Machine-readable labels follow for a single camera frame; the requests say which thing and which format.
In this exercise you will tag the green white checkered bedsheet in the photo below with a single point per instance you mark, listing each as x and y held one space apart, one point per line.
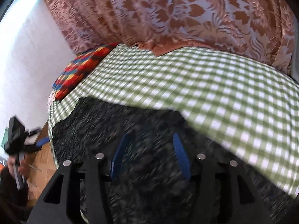
248 107

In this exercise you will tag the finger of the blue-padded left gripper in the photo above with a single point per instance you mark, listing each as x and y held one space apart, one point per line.
42 142

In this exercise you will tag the person's dark-sleeved left forearm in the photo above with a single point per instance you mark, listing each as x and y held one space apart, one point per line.
13 201

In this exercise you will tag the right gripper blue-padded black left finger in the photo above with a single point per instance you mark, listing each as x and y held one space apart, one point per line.
76 193

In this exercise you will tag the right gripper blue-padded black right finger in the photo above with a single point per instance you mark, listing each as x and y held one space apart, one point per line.
223 192

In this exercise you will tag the black leaf-print pants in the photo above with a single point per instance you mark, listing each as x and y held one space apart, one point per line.
150 187

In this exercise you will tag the pink floral curtain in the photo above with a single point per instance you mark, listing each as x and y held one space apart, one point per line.
262 30

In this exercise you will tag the colourful checkered pillow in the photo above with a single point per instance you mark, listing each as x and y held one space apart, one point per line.
78 69

